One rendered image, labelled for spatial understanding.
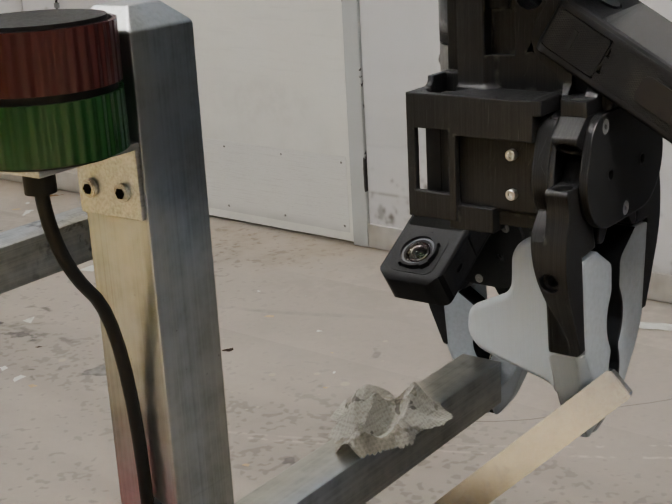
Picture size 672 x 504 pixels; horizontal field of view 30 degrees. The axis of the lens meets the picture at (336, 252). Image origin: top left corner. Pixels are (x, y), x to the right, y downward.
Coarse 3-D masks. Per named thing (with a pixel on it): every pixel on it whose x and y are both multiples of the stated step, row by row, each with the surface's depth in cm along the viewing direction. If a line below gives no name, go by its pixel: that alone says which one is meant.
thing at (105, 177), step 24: (0, 24) 43; (24, 24) 43; (48, 24) 43; (72, 24) 43; (48, 96) 43; (72, 96) 43; (72, 168) 45; (96, 168) 49; (120, 168) 48; (24, 192) 46; (48, 192) 46; (96, 192) 49; (120, 192) 48; (48, 216) 46; (120, 216) 49; (144, 216) 48; (48, 240) 47; (72, 264) 48; (120, 336) 50; (120, 360) 50; (144, 432) 52; (144, 456) 52; (144, 480) 52
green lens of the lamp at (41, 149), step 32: (96, 96) 44; (0, 128) 43; (32, 128) 43; (64, 128) 43; (96, 128) 44; (128, 128) 46; (0, 160) 44; (32, 160) 43; (64, 160) 44; (96, 160) 44
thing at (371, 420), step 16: (368, 384) 78; (416, 384) 75; (352, 400) 76; (368, 400) 74; (384, 400) 74; (400, 400) 75; (416, 400) 75; (432, 400) 76; (336, 416) 76; (352, 416) 73; (368, 416) 73; (384, 416) 74; (400, 416) 74; (416, 416) 74; (432, 416) 75; (448, 416) 75; (336, 432) 73; (352, 432) 72; (368, 432) 73; (384, 432) 74; (400, 432) 72; (416, 432) 73; (336, 448) 72; (352, 448) 71; (368, 448) 71; (384, 448) 72; (400, 448) 72
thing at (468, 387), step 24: (456, 360) 84; (480, 360) 84; (432, 384) 80; (456, 384) 80; (480, 384) 82; (456, 408) 79; (480, 408) 82; (432, 432) 77; (456, 432) 80; (312, 456) 72; (336, 456) 72; (384, 456) 73; (408, 456) 75; (288, 480) 69; (312, 480) 69; (336, 480) 69; (360, 480) 71; (384, 480) 74
